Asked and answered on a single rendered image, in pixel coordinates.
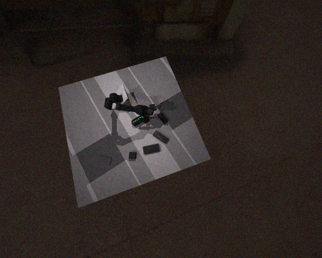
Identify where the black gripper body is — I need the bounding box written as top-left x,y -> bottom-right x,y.
140,115 -> 150,124

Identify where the dark grey controller unit with green rocker switches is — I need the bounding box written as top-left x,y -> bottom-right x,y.
131,116 -> 144,126

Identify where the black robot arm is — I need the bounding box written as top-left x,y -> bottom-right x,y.
104,93 -> 154,116

